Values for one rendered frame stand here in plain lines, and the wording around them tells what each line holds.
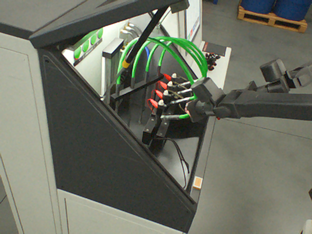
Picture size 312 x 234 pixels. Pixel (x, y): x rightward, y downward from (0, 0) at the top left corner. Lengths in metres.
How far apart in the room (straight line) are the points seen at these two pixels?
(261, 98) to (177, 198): 0.49
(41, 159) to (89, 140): 0.28
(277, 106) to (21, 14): 0.75
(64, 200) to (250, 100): 0.92
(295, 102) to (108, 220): 0.93
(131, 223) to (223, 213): 1.16
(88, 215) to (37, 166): 0.32
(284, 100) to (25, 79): 0.75
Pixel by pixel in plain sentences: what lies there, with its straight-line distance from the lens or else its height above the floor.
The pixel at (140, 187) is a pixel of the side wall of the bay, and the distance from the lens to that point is 1.10.
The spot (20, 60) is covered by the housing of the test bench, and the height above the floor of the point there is 1.39.
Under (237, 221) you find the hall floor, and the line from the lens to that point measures 2.36.
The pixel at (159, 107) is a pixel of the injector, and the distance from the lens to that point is 1.25.
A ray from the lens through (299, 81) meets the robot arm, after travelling 1.11.
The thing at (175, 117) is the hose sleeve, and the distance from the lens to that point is 1.12.
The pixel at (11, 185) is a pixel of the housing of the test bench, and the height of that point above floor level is 0.70.
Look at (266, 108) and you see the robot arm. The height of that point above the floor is 1.46.
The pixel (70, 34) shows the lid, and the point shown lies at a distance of 0.80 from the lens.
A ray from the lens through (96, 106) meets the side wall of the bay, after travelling 0.91.
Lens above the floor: 1.87
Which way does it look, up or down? 40 degrees down
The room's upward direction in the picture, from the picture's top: 10 degrees clockwise
